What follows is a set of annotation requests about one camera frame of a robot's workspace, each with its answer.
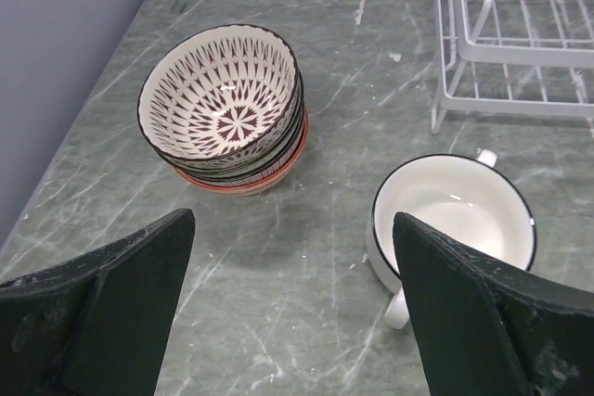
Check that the grey striped bowl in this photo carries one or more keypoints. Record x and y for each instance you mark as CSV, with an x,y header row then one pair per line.
x,y
257,170

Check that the white wire dish rack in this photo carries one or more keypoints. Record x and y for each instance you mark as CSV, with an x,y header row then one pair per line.
x,y
531,58

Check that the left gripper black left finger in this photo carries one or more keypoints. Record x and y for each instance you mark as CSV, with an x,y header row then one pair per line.
x,y
99,323

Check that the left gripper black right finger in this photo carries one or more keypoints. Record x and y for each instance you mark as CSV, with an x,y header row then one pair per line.
x,y
485,327

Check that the brown patterned bowl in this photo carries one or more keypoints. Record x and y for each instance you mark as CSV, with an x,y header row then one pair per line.
x,y
221,96

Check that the cream two-handled soup bowl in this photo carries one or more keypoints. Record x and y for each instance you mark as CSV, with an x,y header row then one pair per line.
x,y
465,198

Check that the white bowl red pattern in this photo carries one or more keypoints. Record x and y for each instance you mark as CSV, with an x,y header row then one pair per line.
x,y
263,184

